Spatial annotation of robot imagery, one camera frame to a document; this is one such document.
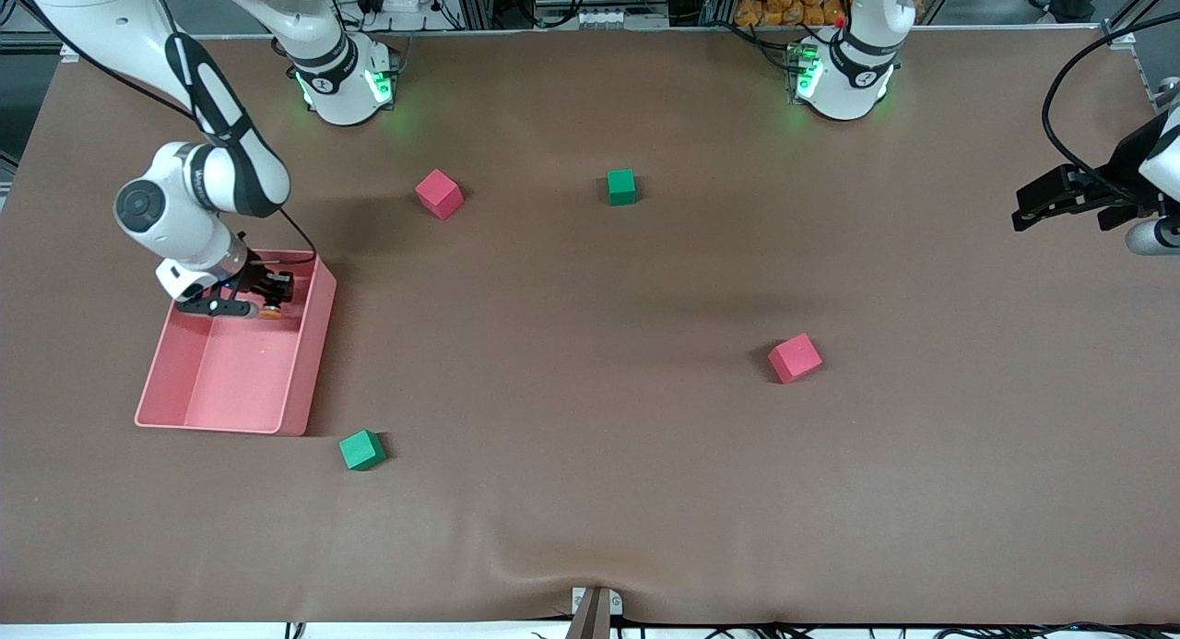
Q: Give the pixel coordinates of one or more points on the aluminium camera post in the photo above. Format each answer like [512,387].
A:
[595,616]

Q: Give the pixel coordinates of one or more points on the pink foam cube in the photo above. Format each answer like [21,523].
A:
[795,358]
[439,194]

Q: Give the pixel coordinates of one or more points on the green foam cube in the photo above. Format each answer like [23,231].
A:
[361,450]
[621,186]

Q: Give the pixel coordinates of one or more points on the pink plastic tray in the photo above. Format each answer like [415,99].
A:
[240,381]

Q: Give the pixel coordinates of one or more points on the orange-capped push button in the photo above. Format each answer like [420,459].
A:
[270,313]

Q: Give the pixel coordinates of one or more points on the bag of orange objects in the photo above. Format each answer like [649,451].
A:
[793,3]

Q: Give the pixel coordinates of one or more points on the brown table mat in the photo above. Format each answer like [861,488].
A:
[590,510]

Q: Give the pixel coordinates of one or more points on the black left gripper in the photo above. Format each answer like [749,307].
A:
[1126,165]

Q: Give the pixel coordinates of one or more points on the aluminium corner bracket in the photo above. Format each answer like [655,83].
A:
[1120,38]
[71,51]

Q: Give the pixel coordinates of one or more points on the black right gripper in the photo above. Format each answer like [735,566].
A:
[259,280]

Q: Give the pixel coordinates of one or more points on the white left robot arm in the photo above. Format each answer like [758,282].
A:
[848,86]

